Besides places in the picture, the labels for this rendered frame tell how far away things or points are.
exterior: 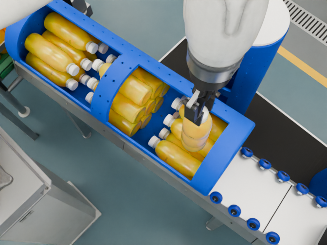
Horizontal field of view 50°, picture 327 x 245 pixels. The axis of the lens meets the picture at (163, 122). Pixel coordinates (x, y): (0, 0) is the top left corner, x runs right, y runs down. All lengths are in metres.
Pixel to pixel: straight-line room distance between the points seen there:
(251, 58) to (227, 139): 0.55
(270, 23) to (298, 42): 1.31
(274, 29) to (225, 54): 1.00
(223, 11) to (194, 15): 0.04
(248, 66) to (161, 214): 1.09
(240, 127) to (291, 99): 1.51
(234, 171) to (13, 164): 0.77
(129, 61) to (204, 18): 0.71
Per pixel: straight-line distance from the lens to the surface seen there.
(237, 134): 1.04
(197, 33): 0.47
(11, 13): 0.53
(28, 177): 1.23
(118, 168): 2.28
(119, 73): 1.11
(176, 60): 2.38
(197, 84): 0.61
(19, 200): 1.22
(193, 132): 0.84
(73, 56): 1.33
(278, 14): 1.53
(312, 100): 2.59
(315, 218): 1.37
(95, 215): 2.23
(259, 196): 1.32
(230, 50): 0.48
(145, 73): 1.19
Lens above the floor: 2.20
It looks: 69 degrees down
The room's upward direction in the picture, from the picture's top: 3 degrees counter-clockwise
